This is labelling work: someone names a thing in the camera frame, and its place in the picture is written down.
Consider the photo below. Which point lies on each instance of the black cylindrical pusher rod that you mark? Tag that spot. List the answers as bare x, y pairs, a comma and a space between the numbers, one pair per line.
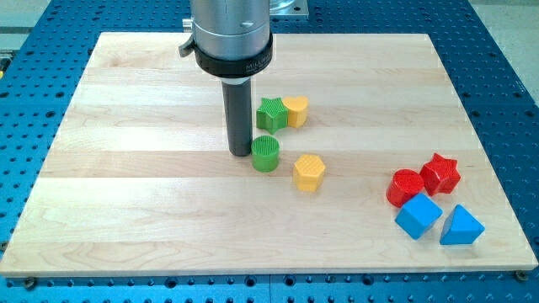
238, 112

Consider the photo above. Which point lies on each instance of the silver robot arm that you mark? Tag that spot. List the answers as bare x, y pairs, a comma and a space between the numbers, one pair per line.
232, 40

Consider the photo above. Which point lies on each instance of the green star block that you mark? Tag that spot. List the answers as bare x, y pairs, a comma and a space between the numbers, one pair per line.
271, 115

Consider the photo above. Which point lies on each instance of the yellow heart block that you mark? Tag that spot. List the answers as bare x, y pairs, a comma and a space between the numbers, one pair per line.
297, 110

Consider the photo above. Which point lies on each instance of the red star block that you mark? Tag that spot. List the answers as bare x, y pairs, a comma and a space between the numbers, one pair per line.
440, 175

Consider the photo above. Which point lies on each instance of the green cylinder block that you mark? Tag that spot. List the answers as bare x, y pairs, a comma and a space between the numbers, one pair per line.
265, 154

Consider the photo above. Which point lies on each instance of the yellow hexagon block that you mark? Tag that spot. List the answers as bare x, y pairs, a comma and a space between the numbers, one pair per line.
308, 172

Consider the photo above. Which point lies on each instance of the wooden board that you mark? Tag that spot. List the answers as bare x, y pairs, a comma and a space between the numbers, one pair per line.
139, 180

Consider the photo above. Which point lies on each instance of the red cylinder block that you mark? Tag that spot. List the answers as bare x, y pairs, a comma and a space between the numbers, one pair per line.
405, 184

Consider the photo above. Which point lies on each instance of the blue cube block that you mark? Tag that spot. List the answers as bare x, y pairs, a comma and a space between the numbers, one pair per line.
418, 215

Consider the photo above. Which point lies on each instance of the blue triangle block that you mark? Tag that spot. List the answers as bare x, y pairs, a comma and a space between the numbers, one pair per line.
461, 228

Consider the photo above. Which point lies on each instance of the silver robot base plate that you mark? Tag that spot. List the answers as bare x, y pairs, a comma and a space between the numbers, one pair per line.
288, 9

